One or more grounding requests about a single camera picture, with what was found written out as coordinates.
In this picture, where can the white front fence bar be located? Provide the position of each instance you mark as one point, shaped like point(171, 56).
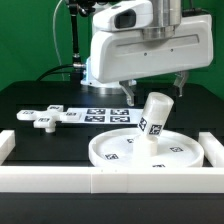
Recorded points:
point(30, 179)

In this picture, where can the white left fence bar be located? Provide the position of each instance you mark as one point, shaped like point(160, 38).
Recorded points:
point(7, 144)

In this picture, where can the white fiducial marker sheet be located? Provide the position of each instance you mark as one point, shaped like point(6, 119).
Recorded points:
point(102, 115)

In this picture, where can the white right fence bar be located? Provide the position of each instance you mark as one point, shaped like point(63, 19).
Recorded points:
point(214, 150)

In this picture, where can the white round table top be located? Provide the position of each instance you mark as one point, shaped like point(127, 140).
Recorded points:
point(129, 148)

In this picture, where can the white cross-shaped table base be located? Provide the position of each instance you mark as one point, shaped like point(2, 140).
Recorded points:
point(48, 118)

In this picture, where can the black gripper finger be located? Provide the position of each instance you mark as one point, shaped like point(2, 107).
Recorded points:
point(181, 79)
point(128, 88)

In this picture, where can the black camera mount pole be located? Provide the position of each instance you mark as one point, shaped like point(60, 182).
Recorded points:
point(84, 8)

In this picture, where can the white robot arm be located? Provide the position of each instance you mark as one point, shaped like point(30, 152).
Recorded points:
point(167, 16)

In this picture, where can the white fence bar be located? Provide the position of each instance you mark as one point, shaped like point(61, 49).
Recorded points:
point(214, 150)
point(7, 144)
point(30, 179)

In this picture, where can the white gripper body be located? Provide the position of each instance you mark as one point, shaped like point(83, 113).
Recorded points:
point(121, 56)

